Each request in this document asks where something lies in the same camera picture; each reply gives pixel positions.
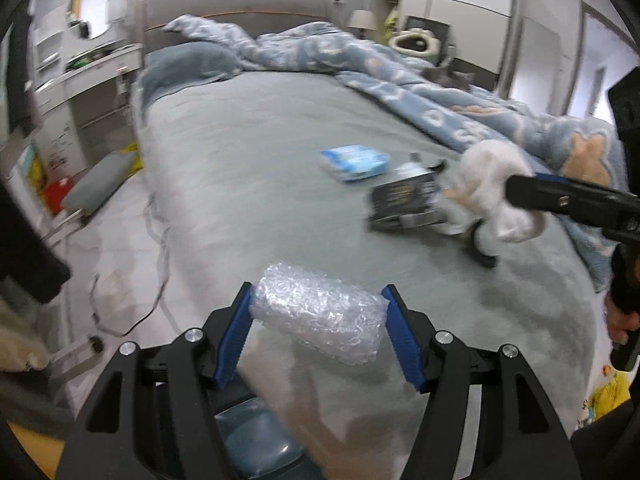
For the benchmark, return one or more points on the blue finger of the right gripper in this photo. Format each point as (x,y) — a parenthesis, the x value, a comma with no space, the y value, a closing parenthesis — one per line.
(552,178)

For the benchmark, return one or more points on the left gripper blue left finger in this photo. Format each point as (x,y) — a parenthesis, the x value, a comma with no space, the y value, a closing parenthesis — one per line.
(232,340)

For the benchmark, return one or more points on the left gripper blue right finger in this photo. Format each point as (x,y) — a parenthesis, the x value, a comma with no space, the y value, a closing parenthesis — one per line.
(404,341)

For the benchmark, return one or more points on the black curved plastic piece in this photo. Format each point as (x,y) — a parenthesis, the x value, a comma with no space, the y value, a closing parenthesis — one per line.
(475,246)

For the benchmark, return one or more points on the black Face tissue pack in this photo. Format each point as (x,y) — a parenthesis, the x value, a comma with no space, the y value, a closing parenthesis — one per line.
(410,202)

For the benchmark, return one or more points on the blue tissue pack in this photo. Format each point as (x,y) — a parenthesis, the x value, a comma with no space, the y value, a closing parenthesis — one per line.
(353,163)

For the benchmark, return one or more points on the dark teal trash bin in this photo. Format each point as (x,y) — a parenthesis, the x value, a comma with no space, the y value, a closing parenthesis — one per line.
(257,443)

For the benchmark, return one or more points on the person's right hand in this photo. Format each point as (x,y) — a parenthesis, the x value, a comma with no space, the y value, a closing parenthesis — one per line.
(620,325)

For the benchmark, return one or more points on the blue patterned fleece blanket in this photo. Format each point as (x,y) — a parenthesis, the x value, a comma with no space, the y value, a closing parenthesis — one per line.
(582,149)

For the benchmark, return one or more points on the grey cat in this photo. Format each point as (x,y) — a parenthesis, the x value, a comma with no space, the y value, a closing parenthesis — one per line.
(448,78)

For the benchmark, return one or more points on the white cat bed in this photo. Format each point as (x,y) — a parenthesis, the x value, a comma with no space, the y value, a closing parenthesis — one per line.
(416,42)

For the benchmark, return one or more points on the white wardrobe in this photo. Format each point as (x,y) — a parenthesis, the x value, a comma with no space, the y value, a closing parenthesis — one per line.
(479,34)

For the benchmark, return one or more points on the grey floor cushion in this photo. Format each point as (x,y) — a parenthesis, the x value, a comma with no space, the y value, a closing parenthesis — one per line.
(99,183)

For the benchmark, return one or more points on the hanging clothes on rack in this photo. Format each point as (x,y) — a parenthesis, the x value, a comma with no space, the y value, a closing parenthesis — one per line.
(31,274)

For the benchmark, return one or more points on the red box on floor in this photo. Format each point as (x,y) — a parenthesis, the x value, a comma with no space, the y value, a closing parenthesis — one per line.
(54,192)

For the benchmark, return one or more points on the yellow object at lower left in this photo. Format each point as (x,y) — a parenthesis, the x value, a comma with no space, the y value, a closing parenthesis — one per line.
(45,451)

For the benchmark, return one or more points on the white bedside lamp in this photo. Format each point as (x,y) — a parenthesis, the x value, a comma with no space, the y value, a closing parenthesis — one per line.
(361,22)

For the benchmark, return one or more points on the blue-grey pillow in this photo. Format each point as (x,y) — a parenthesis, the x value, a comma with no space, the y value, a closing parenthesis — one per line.
(174,68)

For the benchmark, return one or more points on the white vanity desk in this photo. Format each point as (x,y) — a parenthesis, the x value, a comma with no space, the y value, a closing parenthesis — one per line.
(83,95)

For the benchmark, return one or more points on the door with grey frame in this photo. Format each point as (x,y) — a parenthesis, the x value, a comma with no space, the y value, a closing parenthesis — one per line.
(605,54)

